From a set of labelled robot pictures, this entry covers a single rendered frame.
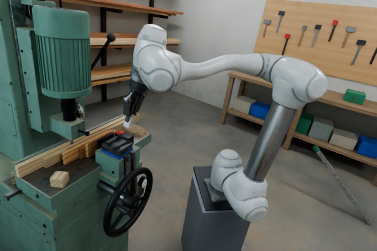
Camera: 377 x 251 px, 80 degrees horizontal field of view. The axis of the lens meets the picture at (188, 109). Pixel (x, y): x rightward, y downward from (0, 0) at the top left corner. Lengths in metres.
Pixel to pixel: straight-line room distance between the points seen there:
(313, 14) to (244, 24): 0.99
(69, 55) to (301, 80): 0.82
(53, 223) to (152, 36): 0.76
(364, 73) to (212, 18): 2.44
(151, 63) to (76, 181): 0.57
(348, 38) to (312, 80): 2.86
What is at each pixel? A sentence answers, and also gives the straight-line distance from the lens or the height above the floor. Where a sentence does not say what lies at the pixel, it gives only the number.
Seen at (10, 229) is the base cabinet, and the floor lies 0.53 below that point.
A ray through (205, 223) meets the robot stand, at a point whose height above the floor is 0.52.
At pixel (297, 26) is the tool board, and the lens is 3.79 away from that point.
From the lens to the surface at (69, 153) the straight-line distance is 1.08.
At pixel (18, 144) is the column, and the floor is 0.92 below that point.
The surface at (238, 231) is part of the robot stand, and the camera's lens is 1.50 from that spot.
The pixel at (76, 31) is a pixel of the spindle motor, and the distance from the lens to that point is 0.89.
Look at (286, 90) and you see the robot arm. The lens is 0.92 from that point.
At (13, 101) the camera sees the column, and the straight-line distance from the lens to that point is 1.15.
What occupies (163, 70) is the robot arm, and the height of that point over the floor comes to 1.40.
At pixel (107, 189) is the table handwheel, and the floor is 0.82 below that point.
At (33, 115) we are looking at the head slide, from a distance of 1.14.
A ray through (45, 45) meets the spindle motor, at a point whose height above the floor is 1.38.
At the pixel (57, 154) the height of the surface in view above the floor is 0.94.
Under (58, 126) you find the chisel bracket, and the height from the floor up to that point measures 1.04.
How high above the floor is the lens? 1.54
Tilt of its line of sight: 23 degrees down
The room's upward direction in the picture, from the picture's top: 9 degrees clockwise
